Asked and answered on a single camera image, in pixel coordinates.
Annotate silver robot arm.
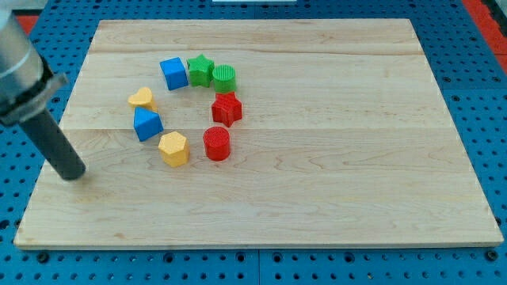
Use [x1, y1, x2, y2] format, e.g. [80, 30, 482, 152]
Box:
[1, 9, 68, 126]

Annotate blue triangle block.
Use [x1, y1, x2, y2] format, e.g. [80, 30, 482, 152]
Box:
[133, 107, 163, 142]

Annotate yellow heart block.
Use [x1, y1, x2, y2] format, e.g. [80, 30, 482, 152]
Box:
[128, 87, 158, 112]

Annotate light wooden board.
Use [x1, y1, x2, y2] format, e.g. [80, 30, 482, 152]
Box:
[14, 18, 504, 250]

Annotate red cylinder block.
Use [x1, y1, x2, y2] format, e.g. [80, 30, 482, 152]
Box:
[203, 126, 231, 161]

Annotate red star block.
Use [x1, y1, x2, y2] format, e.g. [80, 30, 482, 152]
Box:
[211, 91, 242, 127]

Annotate green cylinder block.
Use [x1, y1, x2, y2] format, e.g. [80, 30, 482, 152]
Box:
[212, 64, 237, 93]

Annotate yellow hexagon block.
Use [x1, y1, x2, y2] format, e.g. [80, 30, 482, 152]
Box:
[158, 131, 189, 167]

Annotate green star block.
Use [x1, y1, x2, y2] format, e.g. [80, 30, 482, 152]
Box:
[187, 54, 215, 88]

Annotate blue cube block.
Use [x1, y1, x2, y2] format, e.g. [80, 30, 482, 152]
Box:
[159, 57, 189, 90]

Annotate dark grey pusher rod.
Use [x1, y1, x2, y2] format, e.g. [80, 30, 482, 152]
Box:
[20, 109, 86, 181]

